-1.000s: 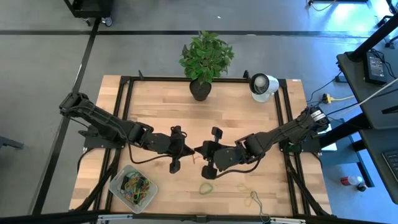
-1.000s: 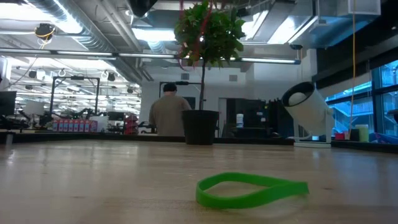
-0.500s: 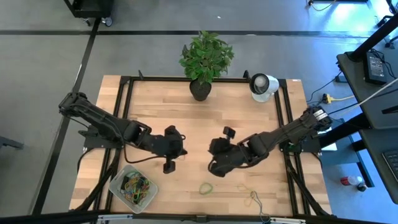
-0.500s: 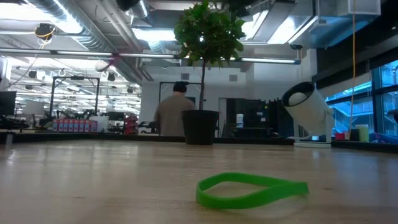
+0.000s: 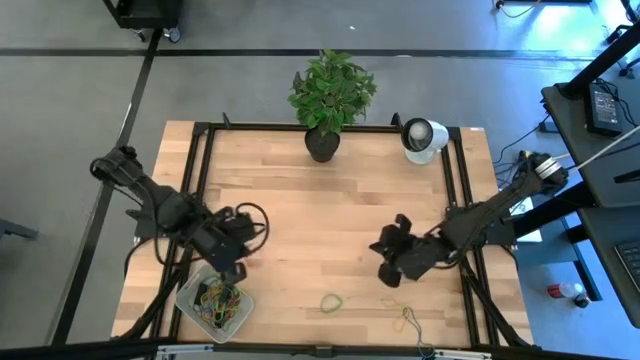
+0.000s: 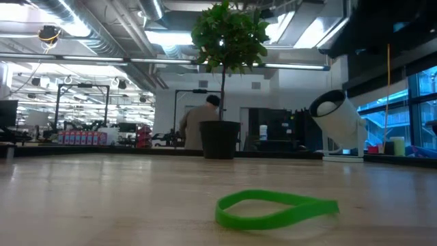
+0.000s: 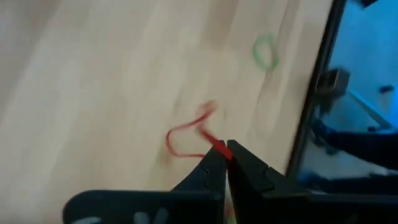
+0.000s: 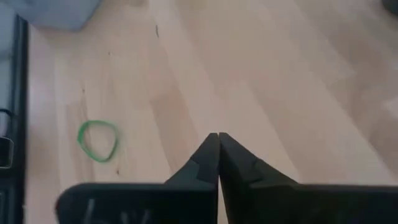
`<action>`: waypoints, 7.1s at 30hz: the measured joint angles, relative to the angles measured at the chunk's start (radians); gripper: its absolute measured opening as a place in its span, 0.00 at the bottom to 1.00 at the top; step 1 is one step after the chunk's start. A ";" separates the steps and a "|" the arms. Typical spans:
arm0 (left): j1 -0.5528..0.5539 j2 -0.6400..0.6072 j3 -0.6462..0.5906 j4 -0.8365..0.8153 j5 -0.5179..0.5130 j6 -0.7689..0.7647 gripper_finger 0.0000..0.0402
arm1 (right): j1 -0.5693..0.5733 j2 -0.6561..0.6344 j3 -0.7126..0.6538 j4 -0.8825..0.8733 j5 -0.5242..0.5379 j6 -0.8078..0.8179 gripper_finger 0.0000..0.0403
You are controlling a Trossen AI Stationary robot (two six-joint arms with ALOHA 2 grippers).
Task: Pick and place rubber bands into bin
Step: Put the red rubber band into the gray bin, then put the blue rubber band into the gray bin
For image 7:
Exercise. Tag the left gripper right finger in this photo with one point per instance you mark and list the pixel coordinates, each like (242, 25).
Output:
(248, 180)

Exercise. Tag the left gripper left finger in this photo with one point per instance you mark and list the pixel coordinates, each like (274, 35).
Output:
(208, 177)

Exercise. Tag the red rubber band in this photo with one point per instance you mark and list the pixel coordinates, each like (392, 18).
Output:
(215, 142)

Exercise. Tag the green rubber band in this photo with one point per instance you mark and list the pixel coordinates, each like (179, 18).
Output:
(258, 59)

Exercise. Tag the black floor stand leg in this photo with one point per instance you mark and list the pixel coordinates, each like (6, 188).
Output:
(363, 146)

